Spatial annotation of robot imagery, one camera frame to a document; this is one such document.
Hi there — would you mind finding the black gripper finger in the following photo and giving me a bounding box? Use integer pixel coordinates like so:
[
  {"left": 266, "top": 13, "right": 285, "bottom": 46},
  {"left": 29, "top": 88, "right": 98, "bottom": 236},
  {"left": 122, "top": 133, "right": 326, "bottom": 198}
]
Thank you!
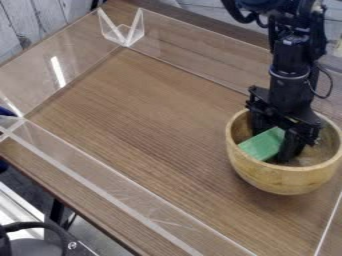
[
  {"left": 277, "top": 126, "right": 319, "bottom": 163},
  {"left": 251, "top": 112, "right": 279, "bottom": 135}
]

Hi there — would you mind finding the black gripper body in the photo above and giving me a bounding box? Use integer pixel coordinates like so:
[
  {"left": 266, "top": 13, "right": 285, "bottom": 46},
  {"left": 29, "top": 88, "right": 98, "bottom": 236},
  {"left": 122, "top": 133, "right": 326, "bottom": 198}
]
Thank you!
[{"left": 246, "top": 85, "right": 322, "bottom": 131}]

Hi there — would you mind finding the green rectangular block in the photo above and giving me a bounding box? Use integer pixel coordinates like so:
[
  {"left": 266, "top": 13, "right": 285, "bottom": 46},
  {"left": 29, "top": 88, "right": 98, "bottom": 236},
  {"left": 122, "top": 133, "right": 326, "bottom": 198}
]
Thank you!
[{"left": 238, "top": 127, "right": 285, "bottom": 161}]

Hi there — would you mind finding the light wooden bowl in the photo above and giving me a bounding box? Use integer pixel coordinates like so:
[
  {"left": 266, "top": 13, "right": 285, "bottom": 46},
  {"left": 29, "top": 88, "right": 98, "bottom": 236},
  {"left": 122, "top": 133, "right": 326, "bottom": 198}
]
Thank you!
[{"left": 224, "top": 110, "right": 342, "bottom": 195}]

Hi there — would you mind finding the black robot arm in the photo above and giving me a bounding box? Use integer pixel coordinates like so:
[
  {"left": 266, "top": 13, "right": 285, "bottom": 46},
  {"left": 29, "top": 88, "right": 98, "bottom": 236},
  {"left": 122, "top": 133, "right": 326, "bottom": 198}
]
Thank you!
[{"left": 220, "top": 0, "right": 327, "bottom": 162}]

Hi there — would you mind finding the black table leg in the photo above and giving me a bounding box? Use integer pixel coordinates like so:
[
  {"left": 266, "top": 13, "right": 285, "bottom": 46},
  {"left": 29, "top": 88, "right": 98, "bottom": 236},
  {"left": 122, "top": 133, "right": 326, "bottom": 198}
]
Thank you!
[{"left": 49, "top": 199, "right": 65, "bottom": 225}]

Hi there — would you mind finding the blue object at left edge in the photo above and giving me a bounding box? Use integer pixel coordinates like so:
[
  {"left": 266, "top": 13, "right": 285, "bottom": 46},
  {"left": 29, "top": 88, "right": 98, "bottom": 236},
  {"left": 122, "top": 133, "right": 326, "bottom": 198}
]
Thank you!
[{"left": 0, "top": 106, "right": 16, "bottom": 117}]

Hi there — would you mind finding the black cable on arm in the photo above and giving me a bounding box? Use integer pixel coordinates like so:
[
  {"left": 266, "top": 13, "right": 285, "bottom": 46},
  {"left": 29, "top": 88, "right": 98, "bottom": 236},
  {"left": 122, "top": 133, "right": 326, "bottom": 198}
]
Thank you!
[{"left": 306, "top": 61, "right": 334, "bottom": 100}]

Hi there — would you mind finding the clear acrylic tray wall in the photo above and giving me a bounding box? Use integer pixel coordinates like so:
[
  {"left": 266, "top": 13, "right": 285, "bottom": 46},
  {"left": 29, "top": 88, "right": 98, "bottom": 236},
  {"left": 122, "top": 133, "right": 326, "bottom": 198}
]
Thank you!
[{"left": 0, "top": 3, "right": 342, "bottom": 256}]

